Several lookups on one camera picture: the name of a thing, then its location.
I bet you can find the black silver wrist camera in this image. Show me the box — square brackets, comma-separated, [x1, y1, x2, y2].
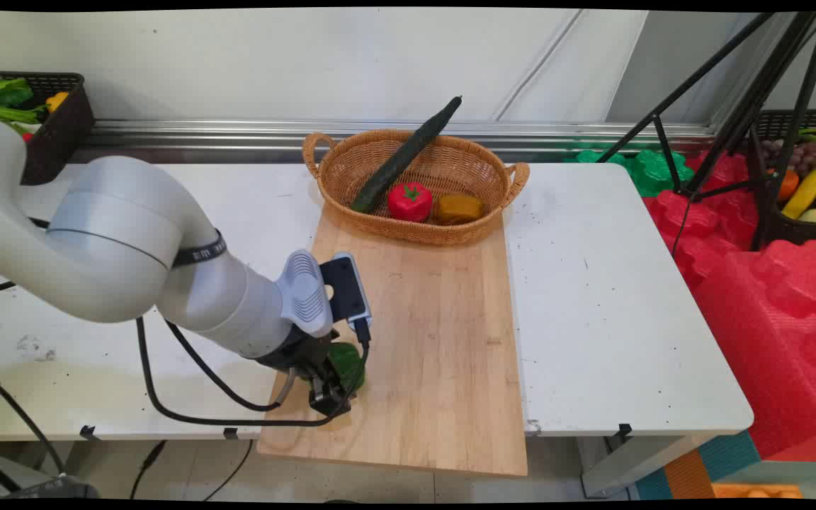
[319, 251, 374, 348]

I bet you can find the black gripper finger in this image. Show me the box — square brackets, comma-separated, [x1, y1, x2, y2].
[308, 368, 353, 418]

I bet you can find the black vegetable basket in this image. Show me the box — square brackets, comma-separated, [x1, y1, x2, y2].
[0, 71, 96, 186]

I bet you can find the black camera tripod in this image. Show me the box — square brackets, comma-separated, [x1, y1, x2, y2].
[596, 11, 816, 254]

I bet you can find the black fruit basket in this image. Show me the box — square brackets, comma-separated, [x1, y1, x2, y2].
[747, 108, 816, 249]

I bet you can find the green stalk vegetable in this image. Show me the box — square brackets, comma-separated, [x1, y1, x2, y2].
[0, 103, 47, 127]

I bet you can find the black floor cable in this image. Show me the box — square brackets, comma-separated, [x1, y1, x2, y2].
[203, 439, 254, 501]
[130, 440, 168, 501]

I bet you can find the large yellow banana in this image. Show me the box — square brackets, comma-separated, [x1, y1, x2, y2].
[781, 164, 816, 220]

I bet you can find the red tomato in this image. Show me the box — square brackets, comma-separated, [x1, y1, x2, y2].
[387, 182, 434, 223]

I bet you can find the green bell pepper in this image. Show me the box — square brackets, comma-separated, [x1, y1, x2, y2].
[327, 342, 367, 393]

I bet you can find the purple grape bunch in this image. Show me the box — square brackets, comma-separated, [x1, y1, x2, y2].
[762, 140, 816, 179]

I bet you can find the red foam mat stack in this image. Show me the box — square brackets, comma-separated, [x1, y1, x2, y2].
[643, 150, 816, 463]

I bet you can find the black cable with connector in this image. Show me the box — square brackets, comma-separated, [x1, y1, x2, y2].
[0, 364, 69, 477]

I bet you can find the dark green cucumber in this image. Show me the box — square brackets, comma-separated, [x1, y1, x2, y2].
[350, 96, 463, 215]

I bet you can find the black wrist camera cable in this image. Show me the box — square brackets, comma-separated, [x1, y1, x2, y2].
[135, 316, 373, 428]

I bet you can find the green foam mat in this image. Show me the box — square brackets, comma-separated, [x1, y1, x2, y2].
[564, 144, 696, 198]

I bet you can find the black device under table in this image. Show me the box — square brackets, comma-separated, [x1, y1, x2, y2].
[0, 473, 99, 501]

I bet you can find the woven wicker basket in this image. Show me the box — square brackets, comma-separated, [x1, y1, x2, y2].
[302, 130, 531, 247]

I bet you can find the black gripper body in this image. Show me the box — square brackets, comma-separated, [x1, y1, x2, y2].
[258, 327, 343, 389]

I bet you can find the metal wall rail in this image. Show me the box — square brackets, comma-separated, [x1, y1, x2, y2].
[68, 118, 718, 164]

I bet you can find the yellow brown bell pepper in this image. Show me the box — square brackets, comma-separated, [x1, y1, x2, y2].
[435, 193, 485, 226]

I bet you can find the wooden cutting board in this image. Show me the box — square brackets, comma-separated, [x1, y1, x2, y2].
[257, 204, 529, 477]

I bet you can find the green leafy celery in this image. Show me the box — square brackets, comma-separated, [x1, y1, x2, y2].
[0, 74, 35, 108]

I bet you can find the teal orange foam block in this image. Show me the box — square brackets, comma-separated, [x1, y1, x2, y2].
[633, 428, 763, 501]

